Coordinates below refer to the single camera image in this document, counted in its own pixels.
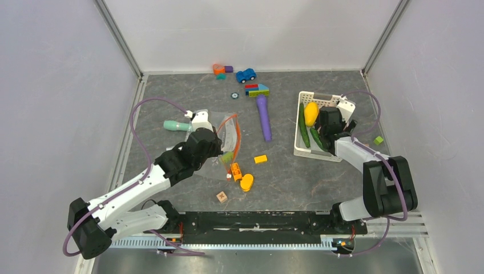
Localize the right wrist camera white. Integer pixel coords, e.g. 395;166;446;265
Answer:
336;96;356;124

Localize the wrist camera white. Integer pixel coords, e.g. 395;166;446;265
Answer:
336;96;356;124
184;109;213;132

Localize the clear zip bag orange zipper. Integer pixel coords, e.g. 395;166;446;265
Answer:
196;111;241;180

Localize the small green cube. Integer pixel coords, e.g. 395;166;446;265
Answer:
373;136;384;146

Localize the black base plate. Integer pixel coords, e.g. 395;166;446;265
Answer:
157;200;368;245

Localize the blue toy car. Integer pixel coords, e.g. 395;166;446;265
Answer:
236;68;257;83

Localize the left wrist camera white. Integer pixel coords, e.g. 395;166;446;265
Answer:
184;109;213;132

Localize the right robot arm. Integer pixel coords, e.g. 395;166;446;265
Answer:
314;107;418;222

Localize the orange brick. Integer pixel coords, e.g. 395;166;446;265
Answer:
231;163;243;182

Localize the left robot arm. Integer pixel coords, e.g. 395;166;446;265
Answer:
63;128;222;260

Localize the wooden cube with X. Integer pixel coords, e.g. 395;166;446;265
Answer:
216;191;228;203

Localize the short green cucumber toy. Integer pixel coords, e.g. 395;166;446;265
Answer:
309;128;325;151

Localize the teal small block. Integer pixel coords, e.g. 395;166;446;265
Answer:
216;73;227;80

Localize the long green cucumber toy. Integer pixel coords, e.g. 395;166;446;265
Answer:
298;103;310;148

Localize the multicolour brick stack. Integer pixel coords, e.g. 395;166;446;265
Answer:
244;83;270;98

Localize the orange oval block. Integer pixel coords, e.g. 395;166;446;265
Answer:
240;174;254;192

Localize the yellow brick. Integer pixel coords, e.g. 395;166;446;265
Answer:
253;155;268;164

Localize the white plastic basket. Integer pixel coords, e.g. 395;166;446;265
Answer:
293;91;342;163

